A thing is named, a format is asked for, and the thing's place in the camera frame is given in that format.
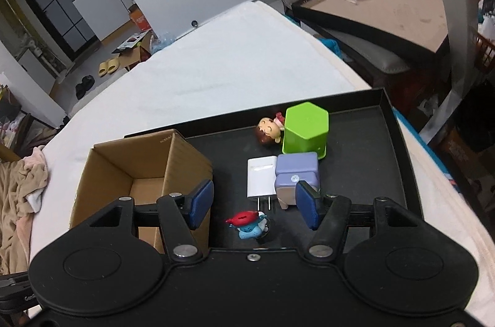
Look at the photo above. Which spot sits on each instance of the brown haired doll figurine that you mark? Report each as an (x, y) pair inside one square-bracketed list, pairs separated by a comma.
[(270, 131)]

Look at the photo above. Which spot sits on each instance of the black slippers pair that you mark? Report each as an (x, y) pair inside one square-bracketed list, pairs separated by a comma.
[(83, 87)]

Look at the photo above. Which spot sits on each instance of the open cardboard box on floor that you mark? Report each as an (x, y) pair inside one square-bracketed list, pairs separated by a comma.
[(134, 50)]

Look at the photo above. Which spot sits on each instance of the white charger plug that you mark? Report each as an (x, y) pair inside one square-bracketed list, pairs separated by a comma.
[(261, 178)]

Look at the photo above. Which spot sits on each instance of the blue smurf figurine red hat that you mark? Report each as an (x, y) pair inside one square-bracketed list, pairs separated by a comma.
[(249, 224)]

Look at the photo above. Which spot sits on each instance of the beige crumpled blanket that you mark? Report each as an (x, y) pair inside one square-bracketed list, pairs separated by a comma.
[(22, 185)]

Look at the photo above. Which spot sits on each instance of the black shallow tray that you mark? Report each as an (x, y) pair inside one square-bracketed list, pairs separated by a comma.
[(366, 156)]

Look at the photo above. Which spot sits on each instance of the white kitchen cabinet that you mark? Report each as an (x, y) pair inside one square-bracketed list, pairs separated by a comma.
[(104, 16)]

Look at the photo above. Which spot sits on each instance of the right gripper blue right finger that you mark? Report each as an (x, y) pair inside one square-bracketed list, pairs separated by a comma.
[(328, 217)]

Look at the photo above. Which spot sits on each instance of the purple cube bunny toy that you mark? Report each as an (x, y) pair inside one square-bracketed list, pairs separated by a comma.
[(292, 168)]

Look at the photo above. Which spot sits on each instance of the blue plastic bag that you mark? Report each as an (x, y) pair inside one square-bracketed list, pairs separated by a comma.
[(159, 42)]

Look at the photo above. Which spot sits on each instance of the white bed sheet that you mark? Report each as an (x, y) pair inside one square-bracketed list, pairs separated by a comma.
[(396, 268)]

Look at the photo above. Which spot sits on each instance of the brown cardboard box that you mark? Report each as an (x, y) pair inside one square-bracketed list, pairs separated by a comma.
[(145, 168)]

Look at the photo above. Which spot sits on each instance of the black framed brown board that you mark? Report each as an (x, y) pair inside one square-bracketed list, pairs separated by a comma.
[(415, 30)]

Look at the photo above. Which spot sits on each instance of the orange carton box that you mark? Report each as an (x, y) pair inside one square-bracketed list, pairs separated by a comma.
[(138, 18)]

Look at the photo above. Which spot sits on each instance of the yellow slippers pair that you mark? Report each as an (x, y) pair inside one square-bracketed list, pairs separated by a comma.
[(108, 67)]

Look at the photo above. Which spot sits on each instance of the green hexagonal container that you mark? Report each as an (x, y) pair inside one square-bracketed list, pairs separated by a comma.
[(306, 129)]

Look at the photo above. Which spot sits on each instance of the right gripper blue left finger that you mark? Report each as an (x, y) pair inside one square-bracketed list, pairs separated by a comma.
[(179, 216)]

